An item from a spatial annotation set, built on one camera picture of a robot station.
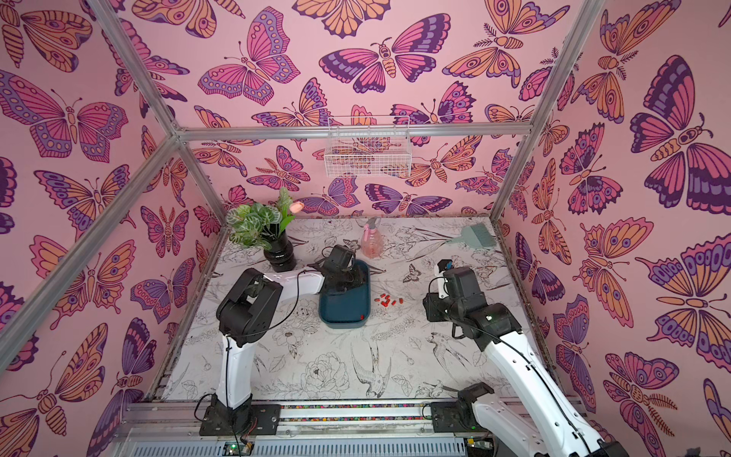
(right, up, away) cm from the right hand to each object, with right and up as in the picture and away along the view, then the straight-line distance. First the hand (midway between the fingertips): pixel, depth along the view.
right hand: (426, 301), depth 76 cm
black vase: (-46, +11, +22) cm, 52 cm away
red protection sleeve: (-10, -5, +19) cm, 22 cm away
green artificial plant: (-48, +21, +9) cm, 53 cm away
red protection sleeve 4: (-7, -5, +19) cm, 21 cm away
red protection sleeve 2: (-13, -4, +21) cm, 25 cm away
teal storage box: (-22, -6, +15) cm, 27 cm away
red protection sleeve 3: (-9, -3, +21) cm, 23 cm away
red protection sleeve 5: (-5, -4, +21) cm, 22 cm away
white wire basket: (-16, +48, +19) cm, 54 cm away
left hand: (-15, +3, +24) cm, 29 cm away
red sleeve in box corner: (-18, -8, +16) cm, 25 cm away
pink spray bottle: (-15, +16, +40) cm, 46 cm away
